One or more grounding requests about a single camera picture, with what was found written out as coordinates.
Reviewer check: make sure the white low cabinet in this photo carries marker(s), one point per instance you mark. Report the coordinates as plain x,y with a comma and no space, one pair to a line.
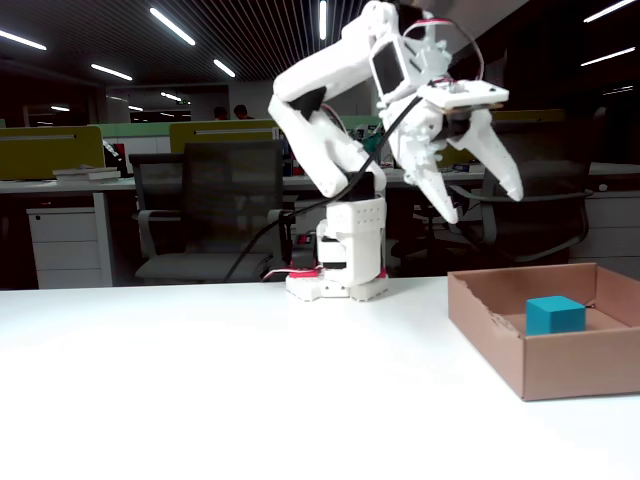
615,225

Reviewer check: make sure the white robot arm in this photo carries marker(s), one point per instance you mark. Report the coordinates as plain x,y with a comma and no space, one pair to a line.
320,70

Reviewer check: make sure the stack of books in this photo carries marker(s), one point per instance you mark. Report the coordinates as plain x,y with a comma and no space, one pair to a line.
87,174

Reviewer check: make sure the black mesh office chair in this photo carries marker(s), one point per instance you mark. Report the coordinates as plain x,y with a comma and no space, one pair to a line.
550,165
157,180
230,190

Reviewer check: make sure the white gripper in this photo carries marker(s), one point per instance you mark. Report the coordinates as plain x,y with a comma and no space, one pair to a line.
419,131

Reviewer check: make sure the black bag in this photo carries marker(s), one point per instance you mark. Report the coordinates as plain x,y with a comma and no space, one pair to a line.
117,157

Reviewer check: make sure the light green desk partition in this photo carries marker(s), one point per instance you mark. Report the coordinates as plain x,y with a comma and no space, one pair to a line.
135,130

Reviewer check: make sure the person with dark hair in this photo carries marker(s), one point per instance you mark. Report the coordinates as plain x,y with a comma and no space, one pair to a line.
220,113
242,111

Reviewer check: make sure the white wrist camera plate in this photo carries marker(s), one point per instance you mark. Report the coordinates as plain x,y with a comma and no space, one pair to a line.
475,95

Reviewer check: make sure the white three-drawer cabinet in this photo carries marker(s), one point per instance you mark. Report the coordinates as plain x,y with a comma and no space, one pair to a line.
65,245

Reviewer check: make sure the blue cube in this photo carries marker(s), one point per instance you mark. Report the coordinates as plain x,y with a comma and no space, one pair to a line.
555,317

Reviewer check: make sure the brown cardboard box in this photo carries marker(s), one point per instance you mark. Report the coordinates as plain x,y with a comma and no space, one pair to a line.
575,365

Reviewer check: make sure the white office desk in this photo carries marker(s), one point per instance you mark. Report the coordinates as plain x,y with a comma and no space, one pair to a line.
30,187
615,170

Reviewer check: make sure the white ceiling light strip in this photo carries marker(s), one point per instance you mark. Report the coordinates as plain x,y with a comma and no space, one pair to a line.
322,20
607,56
607,11
224,68
172,26
111,72
22,40

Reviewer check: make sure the small blue box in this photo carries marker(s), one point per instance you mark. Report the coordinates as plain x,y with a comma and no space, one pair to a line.
465,168

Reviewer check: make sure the white studded base block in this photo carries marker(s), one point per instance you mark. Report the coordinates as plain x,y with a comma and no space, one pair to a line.
305,290

